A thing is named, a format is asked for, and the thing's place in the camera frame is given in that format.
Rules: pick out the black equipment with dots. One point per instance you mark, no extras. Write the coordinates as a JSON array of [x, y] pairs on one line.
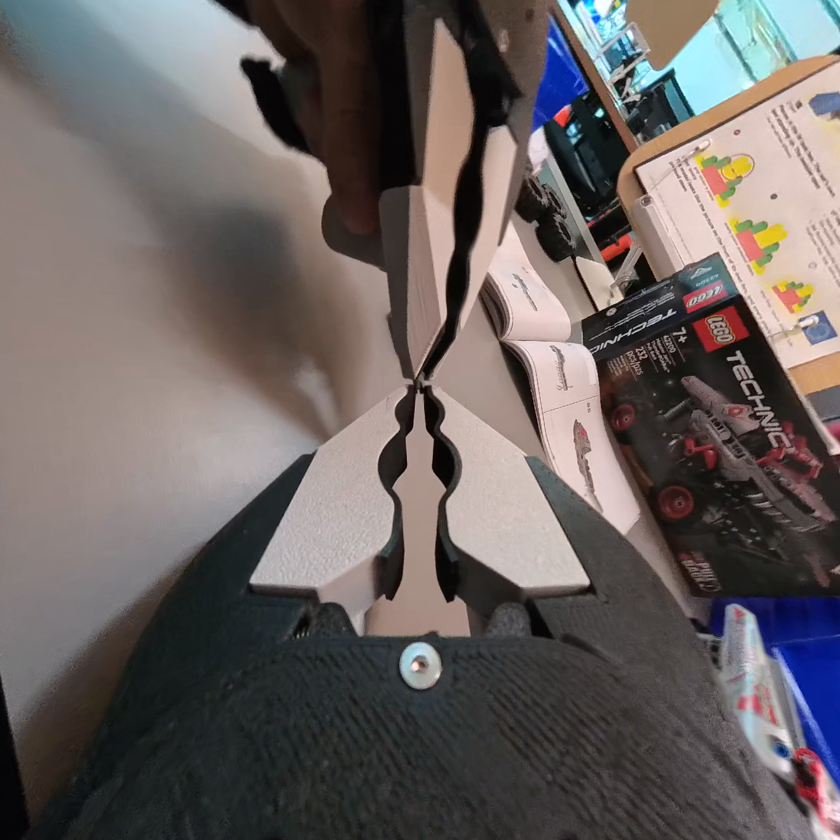
[[584, 157]]

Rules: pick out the blue tagged storage bin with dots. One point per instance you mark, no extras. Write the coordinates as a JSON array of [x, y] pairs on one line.
[[558, 79]]

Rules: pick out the small red toy piece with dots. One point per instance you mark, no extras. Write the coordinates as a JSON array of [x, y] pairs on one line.
[[808, 787]]

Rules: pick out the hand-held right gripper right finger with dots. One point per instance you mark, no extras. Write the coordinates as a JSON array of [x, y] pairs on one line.
[[512, 525]]

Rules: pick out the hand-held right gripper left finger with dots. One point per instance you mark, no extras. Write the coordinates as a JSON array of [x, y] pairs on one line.
[[328, 525]]

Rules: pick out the white printed packet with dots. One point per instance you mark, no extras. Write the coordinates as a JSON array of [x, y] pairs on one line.
[[754, 669]]

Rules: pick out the wooden side table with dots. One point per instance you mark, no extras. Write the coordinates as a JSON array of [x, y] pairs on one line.
[[817, 380]]

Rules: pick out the grey desk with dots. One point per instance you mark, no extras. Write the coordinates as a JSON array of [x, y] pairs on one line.
[[131, 394]]

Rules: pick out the person's left hand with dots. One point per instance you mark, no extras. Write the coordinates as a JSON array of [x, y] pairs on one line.
[[341, 98]]

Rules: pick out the black toy tire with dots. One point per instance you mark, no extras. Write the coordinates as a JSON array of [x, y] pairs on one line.
[[558, 237], [535, 203]]

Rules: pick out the orange black tool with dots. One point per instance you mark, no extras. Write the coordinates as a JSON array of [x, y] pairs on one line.
[[610, 248]]

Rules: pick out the tan rounded panel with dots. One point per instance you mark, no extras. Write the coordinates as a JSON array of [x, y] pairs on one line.
[[676, 33]]

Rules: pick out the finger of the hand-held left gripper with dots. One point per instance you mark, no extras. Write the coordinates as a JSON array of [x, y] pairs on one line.
[[495, 197], [433, 197]]

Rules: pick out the printed instruction sheet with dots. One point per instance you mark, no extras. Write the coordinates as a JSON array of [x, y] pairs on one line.
[[754, 197]]

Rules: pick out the white instruction booklet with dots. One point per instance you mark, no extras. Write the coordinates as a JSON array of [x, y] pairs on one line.
[[558, 394]]

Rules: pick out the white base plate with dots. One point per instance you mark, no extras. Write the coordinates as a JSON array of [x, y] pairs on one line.
[[594, 279]]

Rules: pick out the black toy set box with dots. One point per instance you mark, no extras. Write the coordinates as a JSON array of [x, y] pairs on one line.
[[722, 459]]

